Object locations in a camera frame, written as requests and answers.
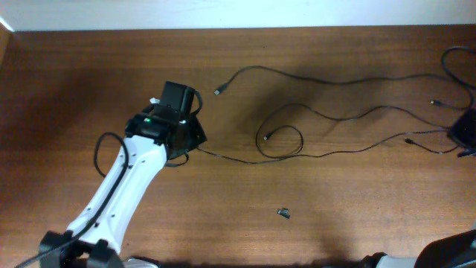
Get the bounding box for black usb cable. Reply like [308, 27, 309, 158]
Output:
[254, 102, 451, 160]
[213, 65, 475, 111]

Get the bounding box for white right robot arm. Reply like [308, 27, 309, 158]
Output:
[357, 108, 475, 268]

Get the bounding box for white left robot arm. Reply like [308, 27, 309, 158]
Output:
[39, 82, 206, 267]

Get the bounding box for small black adapter plug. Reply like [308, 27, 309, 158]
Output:
[277, 208, 290, 219]

